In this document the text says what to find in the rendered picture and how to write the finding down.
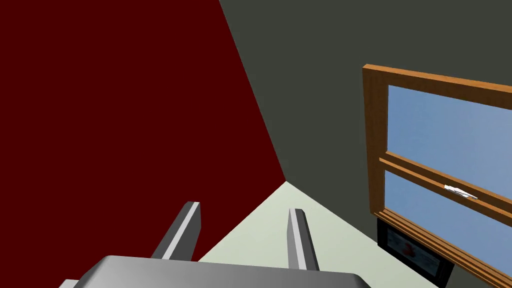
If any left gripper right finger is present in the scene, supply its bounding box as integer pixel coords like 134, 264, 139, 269
287, 207, 321, 272

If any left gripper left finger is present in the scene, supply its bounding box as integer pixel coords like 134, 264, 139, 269
150, 201, 202, 263

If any black framed picture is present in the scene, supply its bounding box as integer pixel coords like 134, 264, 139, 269
376, 217, 456, 284

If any wooden framed window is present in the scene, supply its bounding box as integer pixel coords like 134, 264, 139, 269
361, 63, 512, 288

